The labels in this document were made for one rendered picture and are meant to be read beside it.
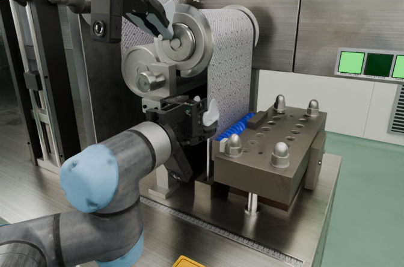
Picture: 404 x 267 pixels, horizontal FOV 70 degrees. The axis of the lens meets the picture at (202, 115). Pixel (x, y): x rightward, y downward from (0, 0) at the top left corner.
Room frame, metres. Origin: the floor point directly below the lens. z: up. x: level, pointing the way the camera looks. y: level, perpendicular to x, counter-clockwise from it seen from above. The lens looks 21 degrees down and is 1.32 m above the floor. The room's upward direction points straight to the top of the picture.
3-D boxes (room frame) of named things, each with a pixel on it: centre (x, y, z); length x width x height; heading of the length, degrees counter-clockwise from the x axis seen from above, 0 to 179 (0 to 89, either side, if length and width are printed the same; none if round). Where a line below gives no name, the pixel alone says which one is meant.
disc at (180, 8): (0.61, 0.04, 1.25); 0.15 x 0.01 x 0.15; 59
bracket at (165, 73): (0.59, 0.09, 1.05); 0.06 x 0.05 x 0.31; 149
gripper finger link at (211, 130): (0.52, 0.00, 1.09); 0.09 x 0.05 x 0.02; 148
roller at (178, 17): (0.72, -0.02, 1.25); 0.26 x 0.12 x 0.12; 149
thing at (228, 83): (0.69, -0.07, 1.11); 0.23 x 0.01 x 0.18; 149
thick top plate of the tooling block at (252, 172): (0.66, -0.20, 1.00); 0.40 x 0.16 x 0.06; 149
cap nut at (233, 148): (0.54, -0.07, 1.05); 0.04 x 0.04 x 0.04
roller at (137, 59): (0.78, 0.08, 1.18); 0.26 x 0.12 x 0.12; 149
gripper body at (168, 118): (0.48, 0.05, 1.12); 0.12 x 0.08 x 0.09; 149
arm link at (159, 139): (0.42, 0.09, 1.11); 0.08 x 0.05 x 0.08; 59
